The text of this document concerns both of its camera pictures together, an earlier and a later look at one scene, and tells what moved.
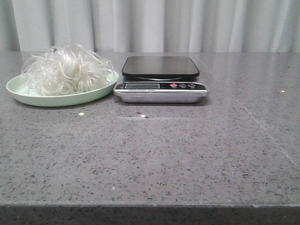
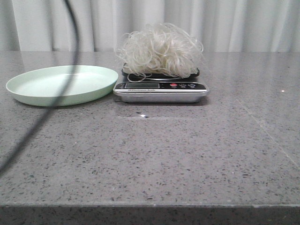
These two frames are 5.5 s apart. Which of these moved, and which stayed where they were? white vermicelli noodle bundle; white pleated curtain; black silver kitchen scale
Moved: white vermicelli noodle bundle
Stayed: black silver kitchen scale; white pleated curtain
